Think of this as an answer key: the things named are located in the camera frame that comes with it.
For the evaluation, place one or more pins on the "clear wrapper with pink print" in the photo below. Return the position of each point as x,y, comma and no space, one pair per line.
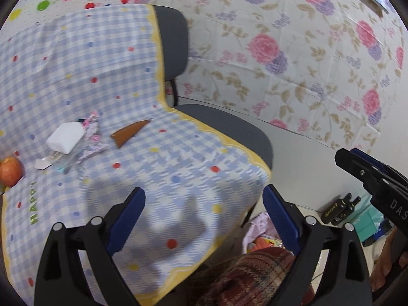
92,134

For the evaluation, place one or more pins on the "teal translucent bag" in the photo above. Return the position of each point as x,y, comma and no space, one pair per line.
369,226

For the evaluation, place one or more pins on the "brown triangular piece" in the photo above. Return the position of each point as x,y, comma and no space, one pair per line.
126,134

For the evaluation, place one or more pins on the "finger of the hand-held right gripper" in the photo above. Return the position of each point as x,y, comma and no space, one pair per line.
360,169
369,157

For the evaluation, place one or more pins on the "pink-lined waste bin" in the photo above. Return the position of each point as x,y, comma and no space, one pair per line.
261,223

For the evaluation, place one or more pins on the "red apple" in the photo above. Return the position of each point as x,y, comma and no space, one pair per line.
11,172

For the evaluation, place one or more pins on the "blue checked dotted blanket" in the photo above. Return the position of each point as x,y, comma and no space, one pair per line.
127,86

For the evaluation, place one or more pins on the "black bottle with gold label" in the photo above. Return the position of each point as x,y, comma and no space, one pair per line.
331,212
347,213

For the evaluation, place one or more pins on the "grey fabric chair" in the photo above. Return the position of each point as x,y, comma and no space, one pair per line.
223,124

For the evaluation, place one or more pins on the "clear wrapper with teal print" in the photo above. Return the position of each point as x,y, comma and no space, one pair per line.
65,162

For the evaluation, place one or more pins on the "white paper scrap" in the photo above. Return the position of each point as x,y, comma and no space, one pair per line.
43,163

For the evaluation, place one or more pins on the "blue box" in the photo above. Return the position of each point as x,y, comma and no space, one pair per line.
376,237

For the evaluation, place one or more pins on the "person's right hand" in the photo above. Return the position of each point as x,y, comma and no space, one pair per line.
390,255

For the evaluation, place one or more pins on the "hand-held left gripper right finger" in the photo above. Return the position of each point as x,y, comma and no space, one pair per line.
280,220

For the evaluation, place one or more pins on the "red plaid knit clothing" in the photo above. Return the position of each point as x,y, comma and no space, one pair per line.
248,277

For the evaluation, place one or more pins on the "floral print plastic sheet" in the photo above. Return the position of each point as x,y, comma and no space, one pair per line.
287,54

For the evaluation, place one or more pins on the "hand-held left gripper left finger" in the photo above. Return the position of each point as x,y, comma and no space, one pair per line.
127,220

